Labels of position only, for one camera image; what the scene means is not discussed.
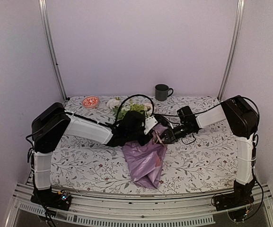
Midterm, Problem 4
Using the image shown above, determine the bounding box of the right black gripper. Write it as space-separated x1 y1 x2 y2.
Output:
156 123 193 144

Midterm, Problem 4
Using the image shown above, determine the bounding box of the green white flower sprig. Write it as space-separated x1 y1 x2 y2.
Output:
112 98 153 120

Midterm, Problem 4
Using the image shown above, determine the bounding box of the white rose long stem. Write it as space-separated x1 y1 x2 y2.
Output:
106 97 121 110

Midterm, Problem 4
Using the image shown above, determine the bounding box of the beige raffia ribbon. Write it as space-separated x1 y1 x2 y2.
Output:
152 130 167 148

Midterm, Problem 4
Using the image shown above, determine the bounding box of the purple pink wrapping paper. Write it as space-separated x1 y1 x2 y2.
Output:
123 124 167 189

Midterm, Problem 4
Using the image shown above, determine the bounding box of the dark grey metal mug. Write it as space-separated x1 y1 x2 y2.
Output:
155 84 174 101

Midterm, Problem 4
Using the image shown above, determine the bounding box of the red patterned ceramic bowl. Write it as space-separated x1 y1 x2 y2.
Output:
82 96 100 109

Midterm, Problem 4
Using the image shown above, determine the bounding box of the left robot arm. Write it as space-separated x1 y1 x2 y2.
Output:
26 103 158 205

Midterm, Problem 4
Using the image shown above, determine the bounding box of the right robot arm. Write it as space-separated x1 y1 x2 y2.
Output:
160 96 260 208

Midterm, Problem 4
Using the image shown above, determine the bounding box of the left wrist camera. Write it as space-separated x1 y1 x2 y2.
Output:
144 116 158 135

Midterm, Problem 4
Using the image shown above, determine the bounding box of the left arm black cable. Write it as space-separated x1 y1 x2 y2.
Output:
114 94 156 126

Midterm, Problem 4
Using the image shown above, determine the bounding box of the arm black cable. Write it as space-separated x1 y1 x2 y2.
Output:
155 96 264 213
114 94 156 126

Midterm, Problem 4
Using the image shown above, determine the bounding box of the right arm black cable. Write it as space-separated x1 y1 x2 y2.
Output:
155 96 264 213

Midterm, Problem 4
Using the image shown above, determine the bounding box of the front aluminium rail base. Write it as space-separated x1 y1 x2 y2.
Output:
5 182 273 227

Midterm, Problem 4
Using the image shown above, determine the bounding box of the right aluminium frame post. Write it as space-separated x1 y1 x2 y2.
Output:
217 0 245 101

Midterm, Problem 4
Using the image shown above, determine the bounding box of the aluminium frame post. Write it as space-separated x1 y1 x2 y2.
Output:
38 0 68 101
217 0 245 101

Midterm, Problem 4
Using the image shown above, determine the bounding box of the left aluminium frame post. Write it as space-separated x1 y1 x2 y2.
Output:
38 0 68 101

